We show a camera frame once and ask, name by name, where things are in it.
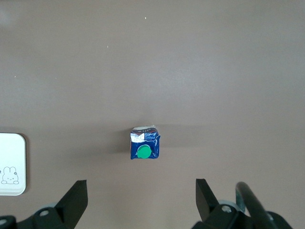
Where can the cream tray with rabbit print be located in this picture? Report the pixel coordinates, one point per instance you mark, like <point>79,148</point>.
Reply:
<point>12,164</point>

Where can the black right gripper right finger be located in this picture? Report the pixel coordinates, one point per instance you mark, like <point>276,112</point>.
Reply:
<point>207,205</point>

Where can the blue milk carton green cap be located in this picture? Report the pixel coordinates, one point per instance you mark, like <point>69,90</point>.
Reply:
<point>145,145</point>

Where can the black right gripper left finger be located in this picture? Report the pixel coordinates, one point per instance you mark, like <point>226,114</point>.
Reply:
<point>71,202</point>

